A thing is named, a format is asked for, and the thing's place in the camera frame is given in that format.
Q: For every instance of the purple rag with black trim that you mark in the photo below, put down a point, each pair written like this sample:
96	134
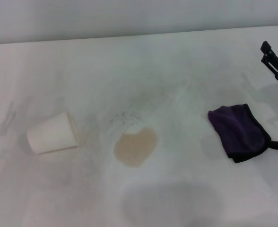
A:
239	132

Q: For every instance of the white paper cup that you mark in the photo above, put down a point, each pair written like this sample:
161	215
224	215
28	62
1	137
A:
51	133

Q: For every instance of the brown water stain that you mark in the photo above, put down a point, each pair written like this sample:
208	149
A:
135	147

